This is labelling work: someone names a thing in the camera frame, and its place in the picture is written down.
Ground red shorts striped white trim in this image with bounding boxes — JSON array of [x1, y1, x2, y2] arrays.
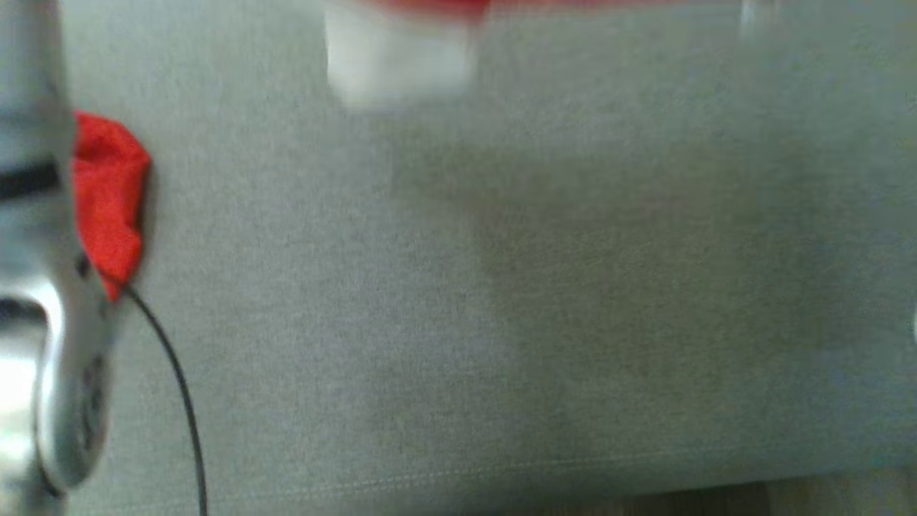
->
[[322, 0, 717, 110]]

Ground red shorts wide white band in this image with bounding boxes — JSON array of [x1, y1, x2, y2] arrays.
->
[[72, 111, 153, 302]]

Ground large grey sofa seat cushion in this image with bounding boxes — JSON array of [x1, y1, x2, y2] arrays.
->
[[43, 0, 917, 516]]

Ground black cable teal plug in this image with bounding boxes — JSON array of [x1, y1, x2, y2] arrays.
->
[[123, 285, 210, 516]]

